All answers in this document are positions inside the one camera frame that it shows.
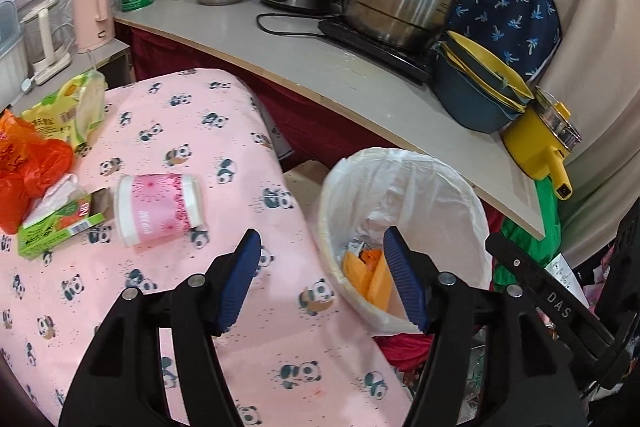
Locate stacked blue yellow bowls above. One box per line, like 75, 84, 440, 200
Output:
431, 44, 526, 132

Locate white tissue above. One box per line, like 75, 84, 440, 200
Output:
22, 173, 93, 228

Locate yellow strainer basin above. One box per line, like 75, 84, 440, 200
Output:
440, 31, 533, 108

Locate orange plastic bag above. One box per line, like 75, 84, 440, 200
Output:
0, 109, 75, 235

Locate green tissue box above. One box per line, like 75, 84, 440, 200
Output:
17, 188, 117, 258

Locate green plastic bag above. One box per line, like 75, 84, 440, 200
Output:
492, 179, 563, 293

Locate black induction cooktop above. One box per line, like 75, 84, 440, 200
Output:
318, 17, 441, 84

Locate trash bin with white liner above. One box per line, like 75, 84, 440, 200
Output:
320, 148, 492, 335

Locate pink paper cup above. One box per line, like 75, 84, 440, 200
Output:
114, 173, 207, 249

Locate white paper tag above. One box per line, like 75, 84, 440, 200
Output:
550, 252, 588, 308

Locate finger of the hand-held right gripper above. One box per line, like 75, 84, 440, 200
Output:
485, 232, 553, 304
616, 207, 640, 254

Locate pink electric kettle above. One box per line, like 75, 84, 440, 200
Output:
71, 0, 116, 54

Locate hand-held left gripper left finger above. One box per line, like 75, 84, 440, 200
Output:
59, 229, 262, 427

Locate beige curtain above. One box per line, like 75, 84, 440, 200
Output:
530, 0, 640, 268

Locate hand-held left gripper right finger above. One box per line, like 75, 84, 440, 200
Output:
382, 227, 588, 427

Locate yellow electric pot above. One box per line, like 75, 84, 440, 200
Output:
501, 88, 583, 200

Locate orange clear plastic wrapper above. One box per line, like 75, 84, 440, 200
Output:
342, 247, 393, 310

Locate black power cable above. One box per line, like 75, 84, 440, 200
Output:
256, 11, 331, 38

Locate pink panda print tablecloth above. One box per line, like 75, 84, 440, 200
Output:
0, 67, 416, 427

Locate white blender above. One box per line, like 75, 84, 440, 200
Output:
20, 0, 72, 85

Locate yellow green snack bag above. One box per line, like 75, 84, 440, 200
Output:
21, 71, 108, 158

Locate brown cardboard box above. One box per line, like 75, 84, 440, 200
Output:
282, 159, 333, 196

